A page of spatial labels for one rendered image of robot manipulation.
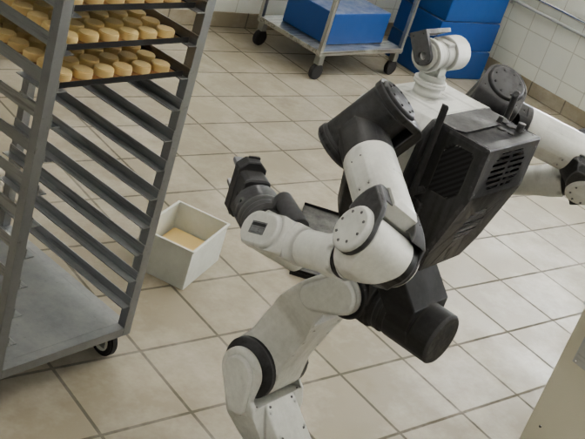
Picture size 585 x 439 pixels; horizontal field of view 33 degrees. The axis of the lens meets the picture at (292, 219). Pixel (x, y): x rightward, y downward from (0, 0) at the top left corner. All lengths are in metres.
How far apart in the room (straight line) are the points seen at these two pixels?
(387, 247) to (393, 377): 1.96
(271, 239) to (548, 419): 1.16
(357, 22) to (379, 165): 4.58
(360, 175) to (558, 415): 1.16
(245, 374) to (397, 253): 0.78
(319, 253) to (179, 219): 2.21
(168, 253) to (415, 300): 1.66
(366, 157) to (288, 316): 0.63
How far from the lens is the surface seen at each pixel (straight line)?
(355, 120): 1.69
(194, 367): 3.16
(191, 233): 3.75
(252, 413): 2.26
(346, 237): 1.50
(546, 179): 2.23
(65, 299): 3.06
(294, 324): 2.15
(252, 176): 1.84
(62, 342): 2.88
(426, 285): 1.99
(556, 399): 2.58
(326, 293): 2.03
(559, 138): 2.13
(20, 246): 2.51
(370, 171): 1.58
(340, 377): 3.34
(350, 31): 6.14
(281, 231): 1.65
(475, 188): 1.78
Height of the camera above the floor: 1.84
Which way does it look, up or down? 26 degrees down
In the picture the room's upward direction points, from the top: 18 degrees clockwise
